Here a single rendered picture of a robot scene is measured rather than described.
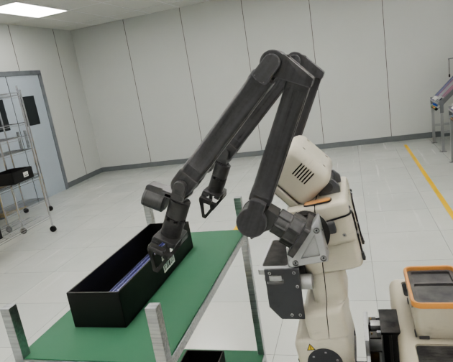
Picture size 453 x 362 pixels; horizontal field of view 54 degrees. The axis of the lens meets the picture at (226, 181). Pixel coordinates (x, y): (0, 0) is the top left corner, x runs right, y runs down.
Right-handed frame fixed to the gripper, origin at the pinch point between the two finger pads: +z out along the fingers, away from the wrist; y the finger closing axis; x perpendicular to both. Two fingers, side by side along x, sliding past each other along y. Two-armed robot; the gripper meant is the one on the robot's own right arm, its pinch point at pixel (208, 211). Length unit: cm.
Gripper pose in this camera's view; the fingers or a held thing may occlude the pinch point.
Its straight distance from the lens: 164.4
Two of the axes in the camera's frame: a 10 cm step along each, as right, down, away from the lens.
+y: -2.6, 2.5, -9.3
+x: 9.2, 3.5, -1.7
